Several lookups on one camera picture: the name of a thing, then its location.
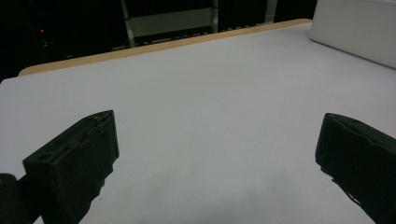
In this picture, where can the white plastic bin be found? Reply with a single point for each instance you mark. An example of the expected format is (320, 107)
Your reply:
(358, 28)

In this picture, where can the white metal stand frame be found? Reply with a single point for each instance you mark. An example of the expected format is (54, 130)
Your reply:
(171, 21)

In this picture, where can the white table cover sheet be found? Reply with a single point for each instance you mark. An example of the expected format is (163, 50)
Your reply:
(202, 109)

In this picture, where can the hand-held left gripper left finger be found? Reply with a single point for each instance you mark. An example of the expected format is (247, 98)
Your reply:
(71, 161)

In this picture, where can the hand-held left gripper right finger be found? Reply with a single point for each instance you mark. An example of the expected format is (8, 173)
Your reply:
(358, 155)

